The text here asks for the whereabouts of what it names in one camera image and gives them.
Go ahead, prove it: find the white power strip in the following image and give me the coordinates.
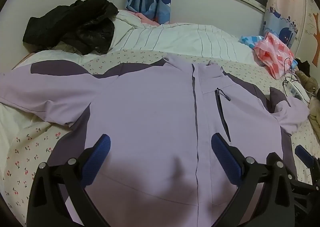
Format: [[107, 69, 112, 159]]
[[285, 80, 312, 101]]

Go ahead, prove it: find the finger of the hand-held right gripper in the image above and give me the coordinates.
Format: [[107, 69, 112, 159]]
[[294, 145, 320, 175]]

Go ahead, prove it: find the brown cloth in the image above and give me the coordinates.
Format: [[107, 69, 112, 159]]
[[296, 70, 320, 93]]

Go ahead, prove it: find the pink checkered plastic bag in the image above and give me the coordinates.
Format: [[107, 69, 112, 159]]
[[253, 32, 297, 80]]

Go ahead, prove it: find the orange tree wall sticker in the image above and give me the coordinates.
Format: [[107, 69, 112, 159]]
[[306, 12, 320, 66]]

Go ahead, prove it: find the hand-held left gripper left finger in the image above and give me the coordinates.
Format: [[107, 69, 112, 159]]
[[27, 134, 111, 227]]

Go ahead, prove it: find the white striped duvet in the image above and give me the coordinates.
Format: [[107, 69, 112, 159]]
[[0, 10, 256, 142]]

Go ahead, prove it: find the pink cloth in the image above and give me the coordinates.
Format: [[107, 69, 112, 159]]
[[135, 12, 160, 26]]

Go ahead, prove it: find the black puffer jacket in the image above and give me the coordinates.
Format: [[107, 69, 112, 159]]
[[22, 0, 119, 55]]

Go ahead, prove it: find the blue patterned cloth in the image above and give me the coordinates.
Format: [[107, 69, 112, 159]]
[[239, 35, 265, 48]]

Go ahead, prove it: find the dark cloth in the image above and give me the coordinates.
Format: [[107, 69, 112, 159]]
[[294, 59, 310, 77]]

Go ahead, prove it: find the lilac and purple jacket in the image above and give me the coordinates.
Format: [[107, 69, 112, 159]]
[[0, 54, 310, 227]]

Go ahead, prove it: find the cherry print bed sheet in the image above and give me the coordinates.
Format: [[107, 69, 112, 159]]
[[0, 49, 320, 227]]

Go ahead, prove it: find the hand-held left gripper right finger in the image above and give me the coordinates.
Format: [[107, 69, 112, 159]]
[[211, 133, 298, 227]]

